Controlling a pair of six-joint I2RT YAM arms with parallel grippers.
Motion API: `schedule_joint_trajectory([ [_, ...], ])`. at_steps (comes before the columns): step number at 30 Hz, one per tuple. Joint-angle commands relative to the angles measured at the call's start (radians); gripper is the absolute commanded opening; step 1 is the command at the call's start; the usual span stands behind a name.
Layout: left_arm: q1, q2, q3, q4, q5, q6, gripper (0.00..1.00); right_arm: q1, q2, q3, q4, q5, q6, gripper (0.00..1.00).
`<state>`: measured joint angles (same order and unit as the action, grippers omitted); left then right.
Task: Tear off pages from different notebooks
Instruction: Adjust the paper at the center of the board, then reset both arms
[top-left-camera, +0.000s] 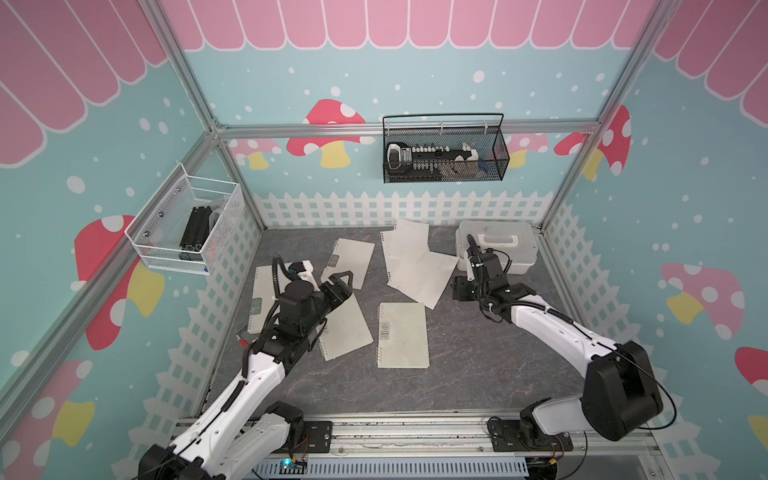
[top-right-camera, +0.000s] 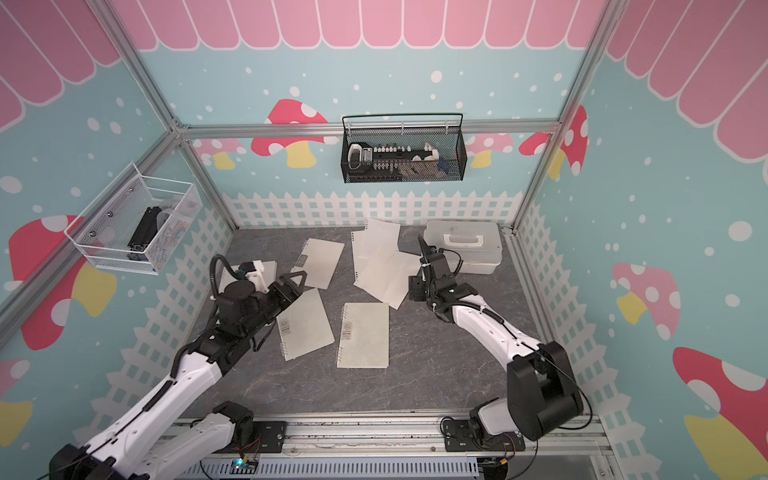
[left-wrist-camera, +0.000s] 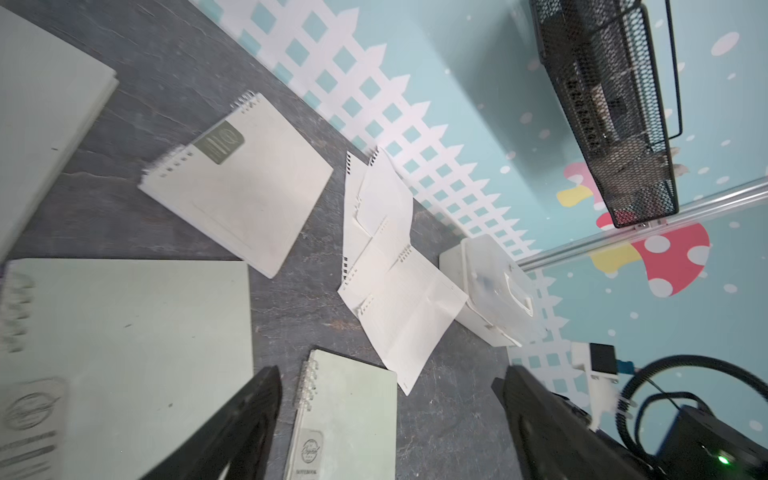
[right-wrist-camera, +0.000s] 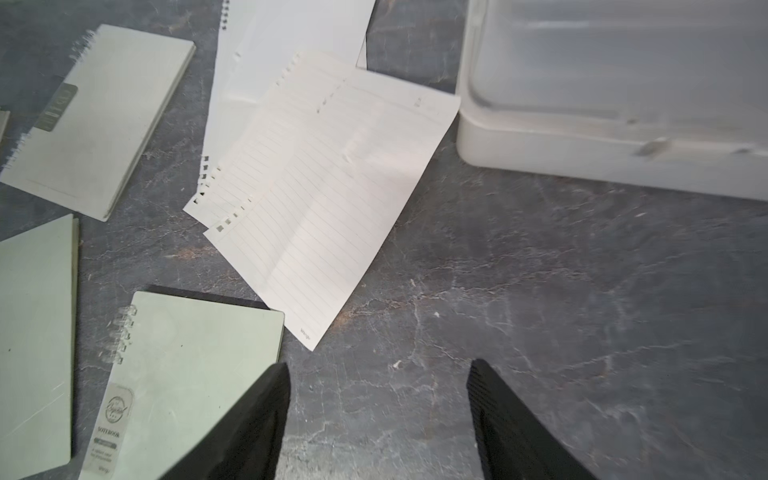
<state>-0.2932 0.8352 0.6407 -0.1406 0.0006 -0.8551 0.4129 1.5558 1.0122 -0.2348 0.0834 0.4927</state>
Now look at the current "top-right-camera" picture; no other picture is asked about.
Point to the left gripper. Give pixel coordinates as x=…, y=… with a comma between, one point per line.
x=292, y=295

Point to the white wire mesh basket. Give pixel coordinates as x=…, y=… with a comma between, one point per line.
x=103, y=229

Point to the black block in white basket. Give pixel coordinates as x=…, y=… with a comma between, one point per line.
x=144, y=234

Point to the green circuit board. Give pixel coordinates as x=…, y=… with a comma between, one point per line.
x=244, y=466

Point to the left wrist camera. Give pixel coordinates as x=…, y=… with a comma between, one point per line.
x=260, y=273

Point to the large spiral notebook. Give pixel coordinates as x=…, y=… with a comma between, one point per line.
x=227, y=278

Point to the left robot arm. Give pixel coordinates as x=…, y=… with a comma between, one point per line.
x=130, y=448

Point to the white plastic storage box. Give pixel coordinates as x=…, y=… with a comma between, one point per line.
x=477, y=243

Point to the black wire mesh basket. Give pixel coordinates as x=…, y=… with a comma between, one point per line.
x=442, y=130

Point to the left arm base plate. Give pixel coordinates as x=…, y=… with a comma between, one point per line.
x=258, y=437

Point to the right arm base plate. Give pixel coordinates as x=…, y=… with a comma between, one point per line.
x=463, y=435

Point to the torn lined paper page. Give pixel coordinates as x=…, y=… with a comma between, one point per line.
x=358, y=249

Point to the items in black basket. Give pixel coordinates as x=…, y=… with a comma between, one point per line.
x=393, y=163

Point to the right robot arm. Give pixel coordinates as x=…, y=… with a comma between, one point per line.
x=541, y=392

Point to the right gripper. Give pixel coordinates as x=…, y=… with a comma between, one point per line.
x=413, y=287

